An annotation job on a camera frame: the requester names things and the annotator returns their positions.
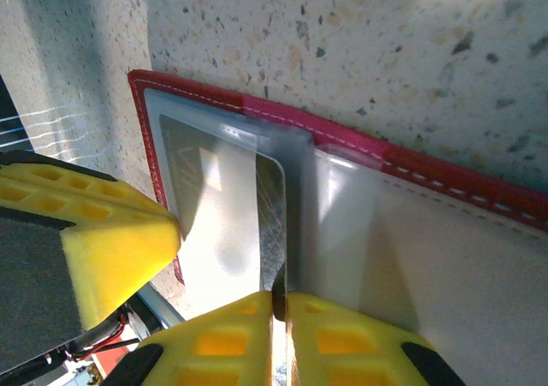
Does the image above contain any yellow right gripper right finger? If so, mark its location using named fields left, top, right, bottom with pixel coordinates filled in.
left=286, top=291, right=467, bottom=386

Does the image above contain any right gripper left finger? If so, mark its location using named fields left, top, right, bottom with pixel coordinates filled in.
left=104, top=291, right=273, bottom=386

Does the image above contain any silver patterned credit card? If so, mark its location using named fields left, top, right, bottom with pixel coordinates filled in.
left=158, top=112, right=288, bottom=318

